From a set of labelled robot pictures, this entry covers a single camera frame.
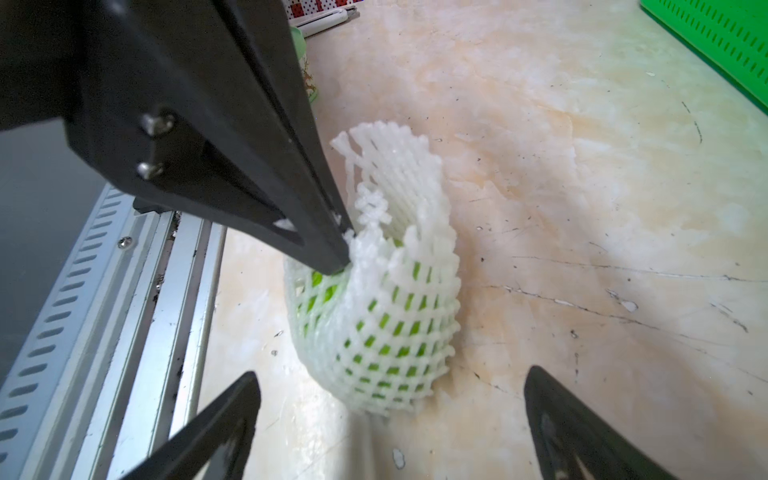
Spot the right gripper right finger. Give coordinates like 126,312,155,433
524,366,673,479

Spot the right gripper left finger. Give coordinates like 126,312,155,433
125,371,261,480

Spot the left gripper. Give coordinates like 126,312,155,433
1,1,351,275

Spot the custard apple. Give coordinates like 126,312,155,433
285,261,461,416

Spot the empty green basket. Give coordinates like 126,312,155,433
640,0,767,110

